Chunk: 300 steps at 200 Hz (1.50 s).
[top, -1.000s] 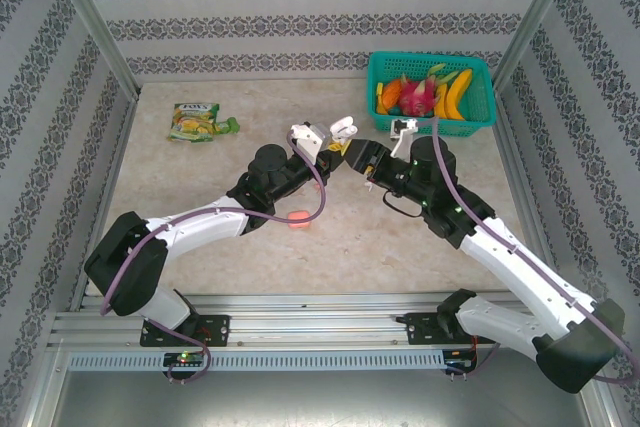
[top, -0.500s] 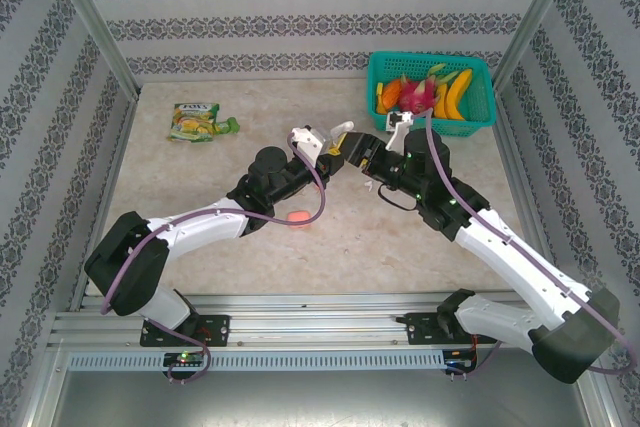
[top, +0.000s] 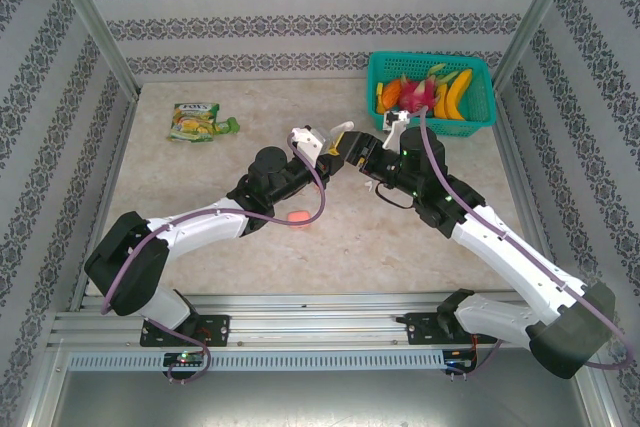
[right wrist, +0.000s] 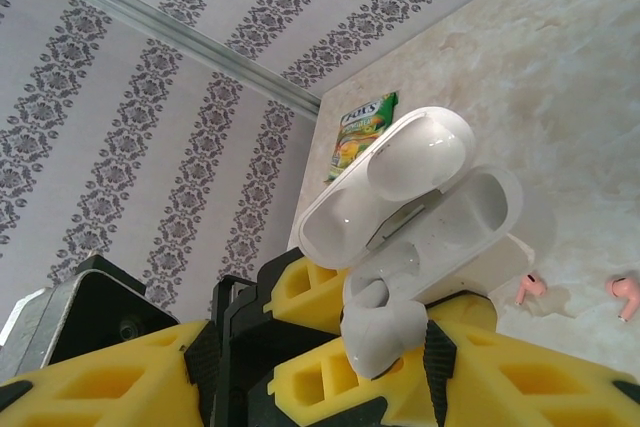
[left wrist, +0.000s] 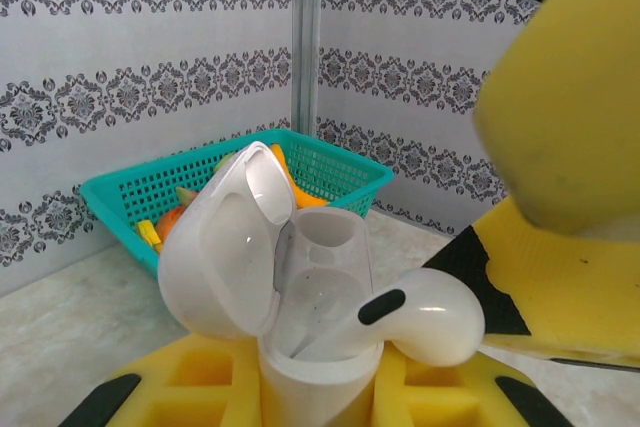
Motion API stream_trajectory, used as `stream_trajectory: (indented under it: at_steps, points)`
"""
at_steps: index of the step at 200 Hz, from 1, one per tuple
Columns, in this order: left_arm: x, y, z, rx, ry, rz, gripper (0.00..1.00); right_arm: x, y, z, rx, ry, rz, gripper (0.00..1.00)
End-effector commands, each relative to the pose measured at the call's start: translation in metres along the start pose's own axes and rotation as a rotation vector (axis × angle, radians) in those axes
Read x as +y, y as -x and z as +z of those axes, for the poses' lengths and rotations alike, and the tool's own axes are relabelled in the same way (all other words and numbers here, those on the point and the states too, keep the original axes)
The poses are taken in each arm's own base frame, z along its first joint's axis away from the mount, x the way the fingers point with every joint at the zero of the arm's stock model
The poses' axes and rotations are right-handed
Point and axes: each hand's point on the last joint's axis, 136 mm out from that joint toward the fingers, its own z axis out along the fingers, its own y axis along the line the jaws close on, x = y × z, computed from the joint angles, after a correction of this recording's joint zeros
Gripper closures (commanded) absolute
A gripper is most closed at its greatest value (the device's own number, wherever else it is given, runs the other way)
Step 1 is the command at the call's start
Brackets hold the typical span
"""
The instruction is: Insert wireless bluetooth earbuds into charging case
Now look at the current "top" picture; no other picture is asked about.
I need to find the grey slotted cable duct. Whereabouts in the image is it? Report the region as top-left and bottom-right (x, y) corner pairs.
(67, 350), (446, 372)

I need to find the pink dragon fruit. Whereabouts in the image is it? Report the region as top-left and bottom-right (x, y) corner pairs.
(397, 74), (437, 118)

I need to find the green yellow snack packet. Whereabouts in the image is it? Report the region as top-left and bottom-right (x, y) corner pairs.
(166, 101), (242, 144)

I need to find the small yellow banana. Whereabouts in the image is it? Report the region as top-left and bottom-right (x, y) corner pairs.
(432, 84), (450, 119)

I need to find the aluminium mounting rail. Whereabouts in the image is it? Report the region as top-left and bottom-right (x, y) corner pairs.
(47, 291), (591, 349)

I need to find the small green circuit board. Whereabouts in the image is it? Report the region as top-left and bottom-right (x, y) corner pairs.
(446, 349), (479, 373)
(163, 352), (205, 367)

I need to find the teal plastic basket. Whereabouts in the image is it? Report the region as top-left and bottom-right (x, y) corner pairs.
(366, 50), (496, 138)

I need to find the aluminium frame post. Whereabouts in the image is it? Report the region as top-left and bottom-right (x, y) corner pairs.
(39, 0), (144, 101)
(492, 0), (584, 93)

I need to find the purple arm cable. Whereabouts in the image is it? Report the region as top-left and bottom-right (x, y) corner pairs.
(101, 132), (329, 386)
(419, 105), (635, 379)

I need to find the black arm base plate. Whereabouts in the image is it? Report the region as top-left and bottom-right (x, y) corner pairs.
(405, 311), (501, 347)
(139, 314), (231, 348)

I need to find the large yellow banana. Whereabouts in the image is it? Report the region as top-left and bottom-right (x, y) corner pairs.
(446, 68), (474, 121)

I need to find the orange round fruit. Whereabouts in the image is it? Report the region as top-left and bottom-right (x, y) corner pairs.
(382, 77), (404, 109)

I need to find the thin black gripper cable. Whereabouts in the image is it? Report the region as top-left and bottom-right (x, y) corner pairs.
(374, 181), (416, 209)

